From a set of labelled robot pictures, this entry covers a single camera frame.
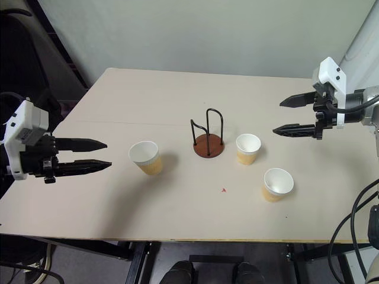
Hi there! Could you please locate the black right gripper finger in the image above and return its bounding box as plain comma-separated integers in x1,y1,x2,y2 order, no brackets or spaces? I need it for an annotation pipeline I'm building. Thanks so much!
279,91,319,109
272,123,317,138

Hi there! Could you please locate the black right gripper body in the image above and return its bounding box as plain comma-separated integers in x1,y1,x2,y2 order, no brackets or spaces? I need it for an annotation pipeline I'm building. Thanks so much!
313,83,339,141

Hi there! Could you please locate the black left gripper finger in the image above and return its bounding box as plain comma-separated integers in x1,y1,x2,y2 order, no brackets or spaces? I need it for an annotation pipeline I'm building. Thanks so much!
57,159,113,178
56,137,108,153

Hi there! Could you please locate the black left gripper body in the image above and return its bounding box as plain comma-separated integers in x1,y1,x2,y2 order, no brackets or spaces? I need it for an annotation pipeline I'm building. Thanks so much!
18,133,59,185

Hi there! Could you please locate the tan ribbed paper cup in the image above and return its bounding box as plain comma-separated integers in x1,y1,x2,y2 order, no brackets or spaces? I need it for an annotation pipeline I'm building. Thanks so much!
128,140,163,177
235,133,262,166
261,167,295,204

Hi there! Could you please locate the dark rounded shape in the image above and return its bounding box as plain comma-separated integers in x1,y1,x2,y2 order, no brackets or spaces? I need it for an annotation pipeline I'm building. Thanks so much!
233,261,266,284
160,260,194,284

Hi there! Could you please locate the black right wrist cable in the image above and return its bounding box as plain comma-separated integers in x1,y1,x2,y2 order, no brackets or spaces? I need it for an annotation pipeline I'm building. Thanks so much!
324,94,379,115

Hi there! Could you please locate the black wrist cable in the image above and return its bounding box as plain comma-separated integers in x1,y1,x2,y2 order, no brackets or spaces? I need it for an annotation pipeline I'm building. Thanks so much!
0,92,30,105
324,94,379,115

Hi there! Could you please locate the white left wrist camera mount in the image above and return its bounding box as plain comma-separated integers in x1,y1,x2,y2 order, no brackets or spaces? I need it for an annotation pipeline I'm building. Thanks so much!
3,99,50,182

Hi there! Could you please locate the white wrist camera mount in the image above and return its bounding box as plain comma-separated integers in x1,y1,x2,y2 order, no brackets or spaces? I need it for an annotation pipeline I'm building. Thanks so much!
3,99,50,182
311,56,348,131

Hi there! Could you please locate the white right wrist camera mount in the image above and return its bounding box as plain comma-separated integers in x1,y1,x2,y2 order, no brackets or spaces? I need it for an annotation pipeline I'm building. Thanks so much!
311,56,348,131

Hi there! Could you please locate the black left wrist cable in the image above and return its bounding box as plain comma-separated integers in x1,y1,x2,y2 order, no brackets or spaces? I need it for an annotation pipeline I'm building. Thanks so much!
0,92,30,105

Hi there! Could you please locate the wire holder with wooden base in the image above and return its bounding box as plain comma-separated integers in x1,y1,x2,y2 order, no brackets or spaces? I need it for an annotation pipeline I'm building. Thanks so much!
189,108,226,160

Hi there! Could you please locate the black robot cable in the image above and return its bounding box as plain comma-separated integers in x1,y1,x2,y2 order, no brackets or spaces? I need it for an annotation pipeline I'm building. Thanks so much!
350,180,379,284
327,191,379,284

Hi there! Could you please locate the black floor cable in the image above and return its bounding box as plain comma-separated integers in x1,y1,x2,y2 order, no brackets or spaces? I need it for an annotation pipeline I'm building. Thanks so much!
0,238,65,284

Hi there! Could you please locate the black table frame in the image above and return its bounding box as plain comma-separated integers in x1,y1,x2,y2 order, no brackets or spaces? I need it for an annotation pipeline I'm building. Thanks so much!
0,233,371,284

